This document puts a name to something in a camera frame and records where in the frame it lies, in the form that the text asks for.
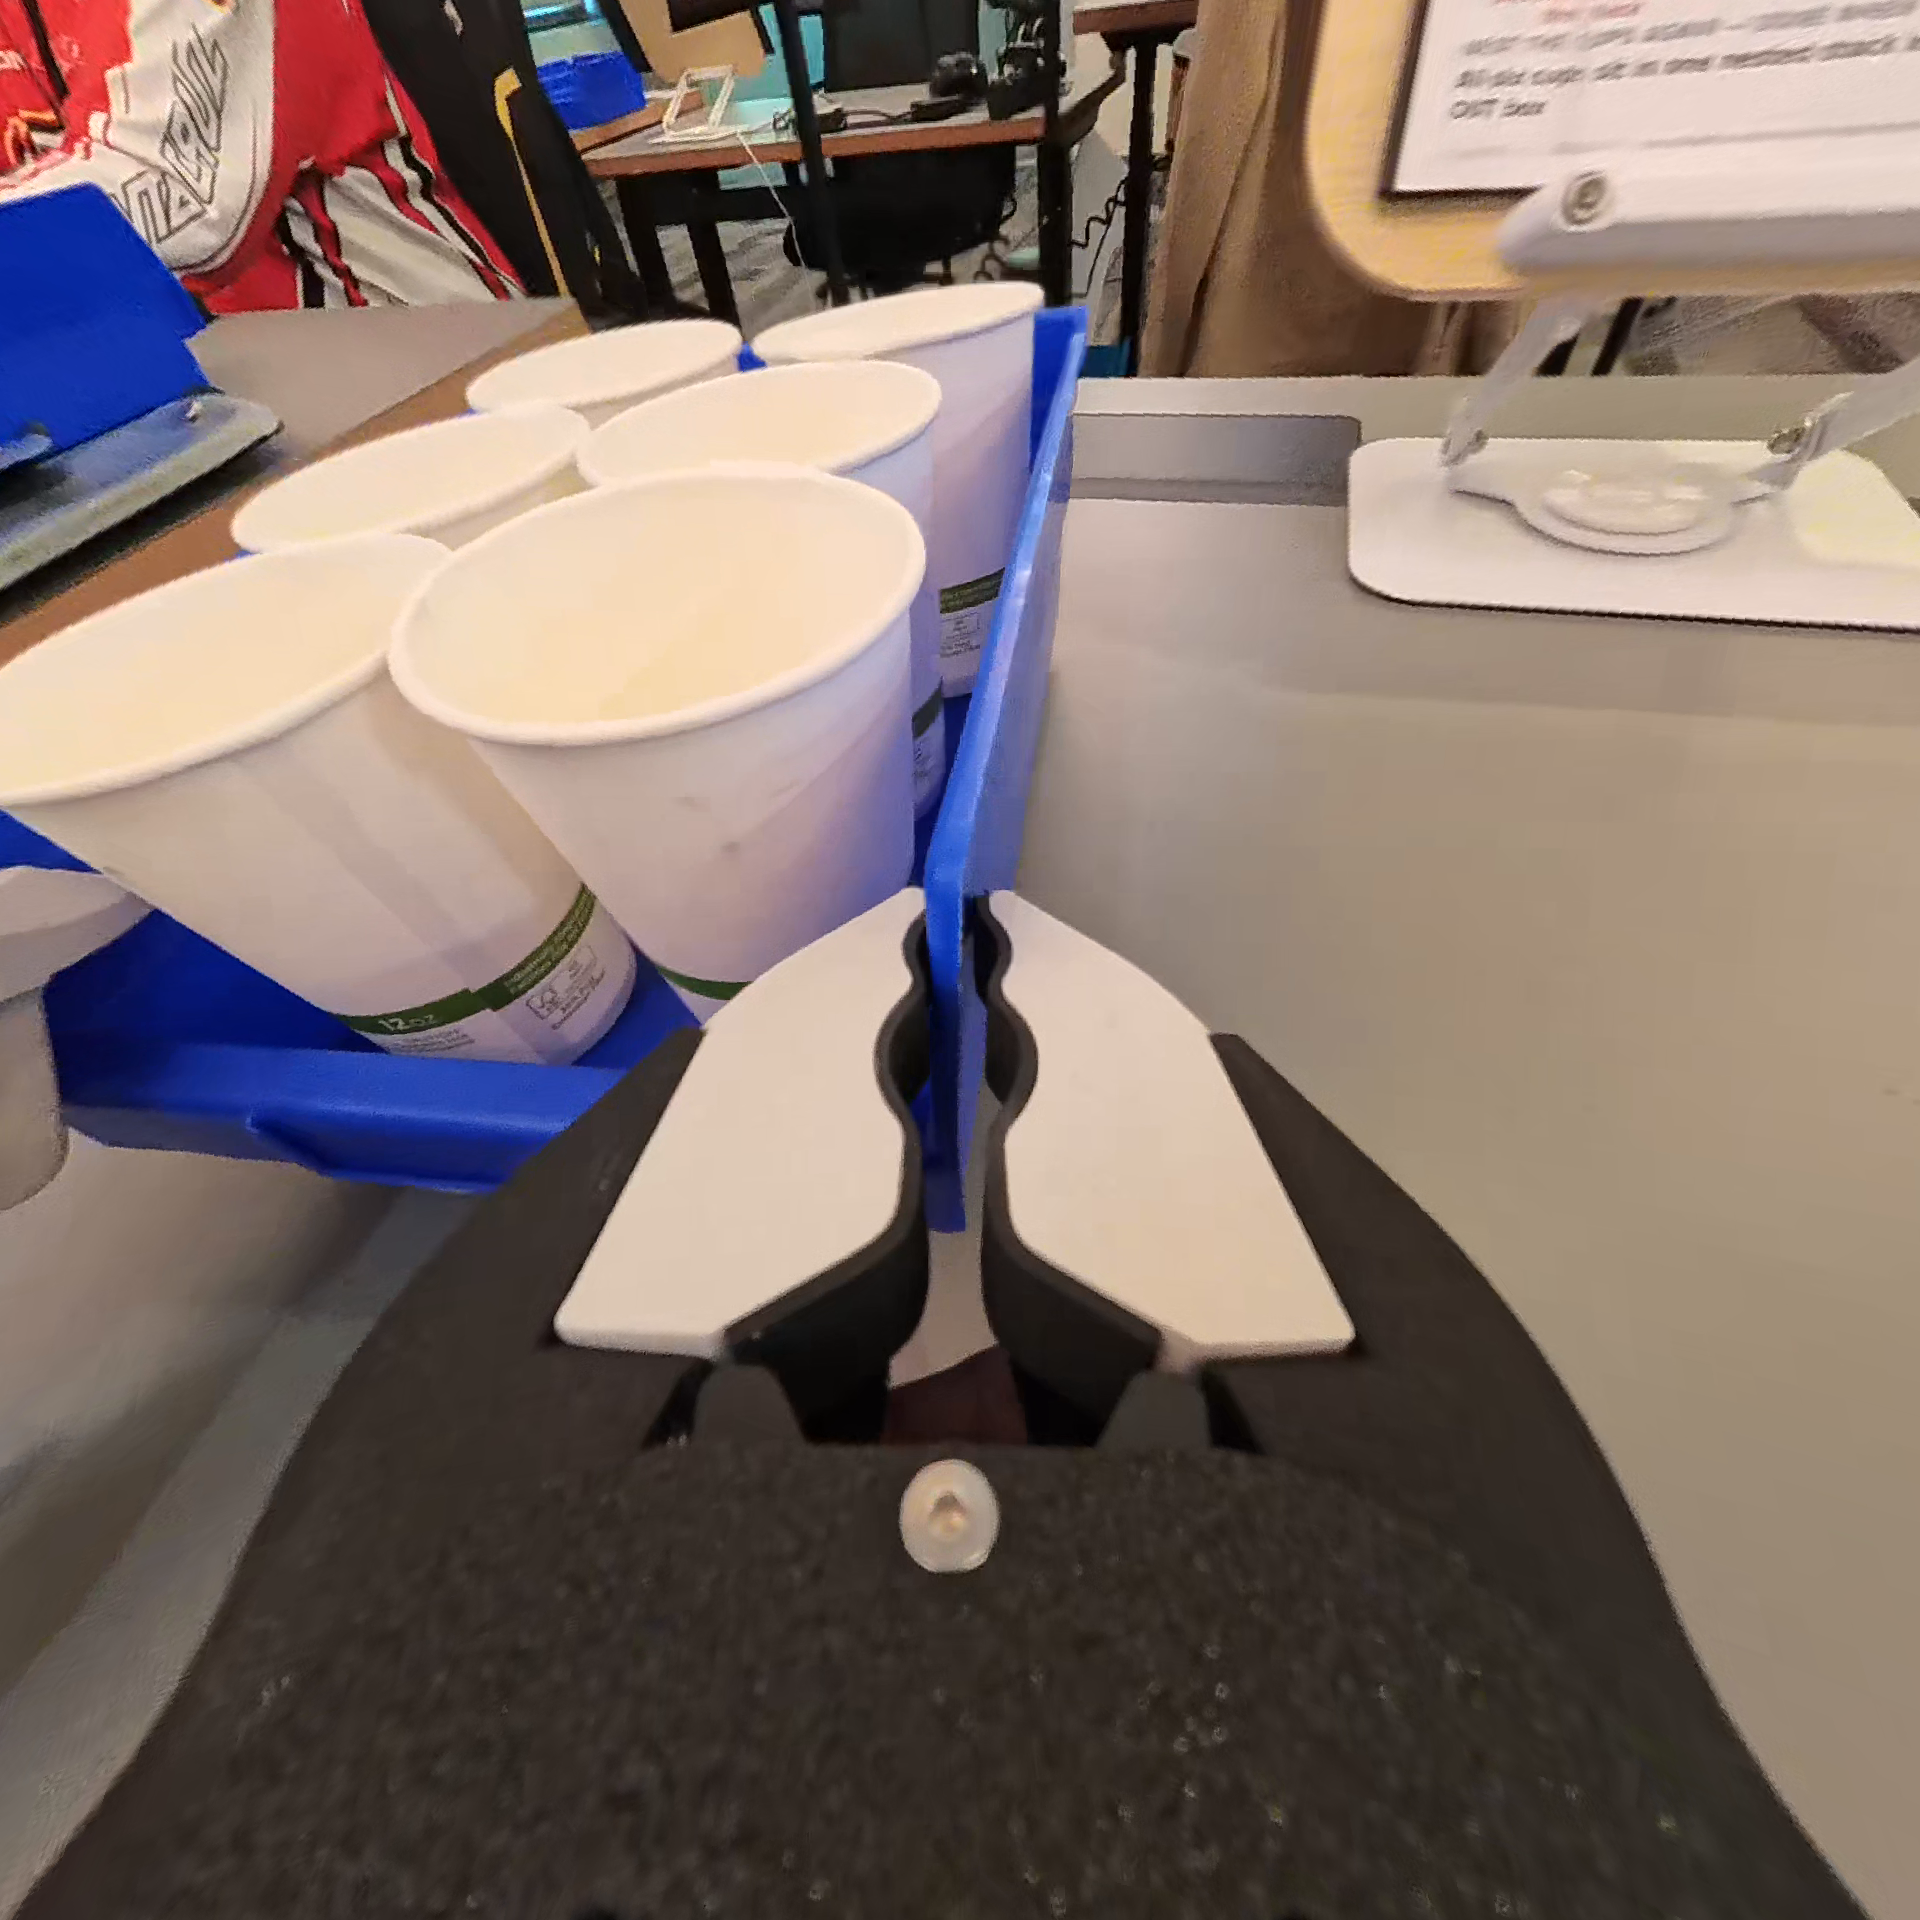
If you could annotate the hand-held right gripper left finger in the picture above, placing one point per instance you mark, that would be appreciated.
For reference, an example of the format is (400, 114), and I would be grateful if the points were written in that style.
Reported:
(751, 1171)

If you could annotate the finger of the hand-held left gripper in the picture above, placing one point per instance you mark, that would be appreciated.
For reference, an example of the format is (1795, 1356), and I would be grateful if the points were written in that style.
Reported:
(54, 921)

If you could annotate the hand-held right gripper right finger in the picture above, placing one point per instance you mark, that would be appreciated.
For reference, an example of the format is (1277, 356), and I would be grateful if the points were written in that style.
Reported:
(1171, 1171)

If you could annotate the group of white paper cups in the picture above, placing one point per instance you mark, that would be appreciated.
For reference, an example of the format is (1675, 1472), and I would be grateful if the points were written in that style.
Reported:
(224, 721)

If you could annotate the blue plastic bin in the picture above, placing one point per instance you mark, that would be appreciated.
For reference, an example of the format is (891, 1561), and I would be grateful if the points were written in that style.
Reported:
(91, 330)
(997, 675)

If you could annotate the person's right hand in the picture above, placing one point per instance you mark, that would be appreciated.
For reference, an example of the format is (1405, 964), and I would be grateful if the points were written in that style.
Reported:
(961, 1402)

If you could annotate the grey pouch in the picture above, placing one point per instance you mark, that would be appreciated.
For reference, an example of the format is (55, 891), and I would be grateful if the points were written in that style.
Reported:
(119, 480)

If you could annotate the wood-edged table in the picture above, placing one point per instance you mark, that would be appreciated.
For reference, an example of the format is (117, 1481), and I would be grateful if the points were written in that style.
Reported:
(375, 359)

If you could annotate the tan cloth cover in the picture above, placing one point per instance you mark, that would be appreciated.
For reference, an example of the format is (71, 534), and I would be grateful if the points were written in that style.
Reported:
(1245, 225)

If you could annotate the wood-top desk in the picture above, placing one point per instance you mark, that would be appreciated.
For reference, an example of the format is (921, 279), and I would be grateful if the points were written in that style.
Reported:
(902, 128)

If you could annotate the printed instruction sheet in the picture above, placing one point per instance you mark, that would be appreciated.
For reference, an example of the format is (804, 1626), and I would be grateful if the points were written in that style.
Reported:
(1651, 89)

